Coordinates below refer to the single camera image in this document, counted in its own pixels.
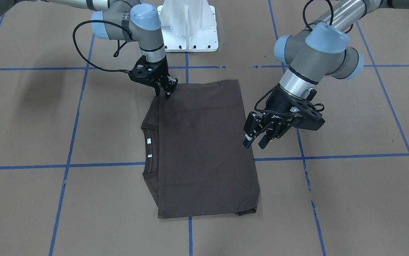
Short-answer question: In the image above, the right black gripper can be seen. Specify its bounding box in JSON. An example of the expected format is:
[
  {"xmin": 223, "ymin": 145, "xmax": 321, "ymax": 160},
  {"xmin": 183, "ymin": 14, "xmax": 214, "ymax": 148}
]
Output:
[{"xmin": 152, "ymin": 59, "xmax": 178, "ymax": 99}]

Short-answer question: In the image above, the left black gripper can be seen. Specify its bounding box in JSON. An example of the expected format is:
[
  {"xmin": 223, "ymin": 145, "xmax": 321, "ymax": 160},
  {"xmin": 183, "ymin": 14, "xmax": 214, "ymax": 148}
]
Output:
[{"xmin": 243, "ymin": 83, "xmax": 308, "ymax": 149}]

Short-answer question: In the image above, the dark brown t-shirt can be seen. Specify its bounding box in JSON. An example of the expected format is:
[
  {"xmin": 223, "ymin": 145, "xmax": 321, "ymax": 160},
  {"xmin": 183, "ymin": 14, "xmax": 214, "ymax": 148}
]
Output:
[{"xmin": 141, "ymin": 80, "xmax": 260, "ymax": 219}]

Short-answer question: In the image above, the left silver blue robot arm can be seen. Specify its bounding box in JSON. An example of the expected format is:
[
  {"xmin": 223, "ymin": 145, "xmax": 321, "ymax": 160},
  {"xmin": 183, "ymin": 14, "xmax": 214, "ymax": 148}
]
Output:
[{"xmin": 243, "ymin": 0, "xmax": 409, "ymax": 149}]

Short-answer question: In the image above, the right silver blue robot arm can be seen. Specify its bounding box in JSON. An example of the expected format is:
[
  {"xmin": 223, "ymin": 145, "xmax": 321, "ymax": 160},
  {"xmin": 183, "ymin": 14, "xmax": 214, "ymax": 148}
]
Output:
[{"xmin": 56, "ymin": 0, "xmax": 178, "ymax": 98}]

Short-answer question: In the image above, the brown paper table cover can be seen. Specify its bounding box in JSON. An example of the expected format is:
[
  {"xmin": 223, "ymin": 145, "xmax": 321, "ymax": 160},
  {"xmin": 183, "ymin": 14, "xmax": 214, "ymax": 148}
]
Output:
[{"xmin": 0, "ymin": 1, "xmax": 409, "ymax": 256}]

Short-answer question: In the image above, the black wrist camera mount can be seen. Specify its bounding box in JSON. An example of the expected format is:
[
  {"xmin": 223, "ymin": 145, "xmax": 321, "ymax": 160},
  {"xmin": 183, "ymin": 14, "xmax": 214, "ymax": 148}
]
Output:
[{"xmin": 128, "ymin": 55, "xmax": 155, "ymax": 86}]

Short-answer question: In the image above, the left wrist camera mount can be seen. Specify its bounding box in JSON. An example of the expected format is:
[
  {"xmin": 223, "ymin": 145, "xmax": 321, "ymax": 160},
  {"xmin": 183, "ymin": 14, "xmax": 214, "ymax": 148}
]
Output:
[{"xmin": 291, "ymin": 89, "xmax": 325, "ymax": 131}]

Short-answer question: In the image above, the white pedestal column base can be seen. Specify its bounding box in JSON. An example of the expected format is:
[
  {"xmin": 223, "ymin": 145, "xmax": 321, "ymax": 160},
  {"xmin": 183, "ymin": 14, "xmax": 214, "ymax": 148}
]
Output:
[{"xmin": 157, "ymin": 0, "xmax": 219, "ymax": 52}]

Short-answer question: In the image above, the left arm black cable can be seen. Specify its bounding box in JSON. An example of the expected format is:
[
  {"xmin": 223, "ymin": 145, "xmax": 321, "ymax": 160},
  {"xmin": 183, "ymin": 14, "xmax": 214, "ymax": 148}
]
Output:
[{"xmin": 302, "ymin": 0, "xmax": 354, "ymax": 34}]

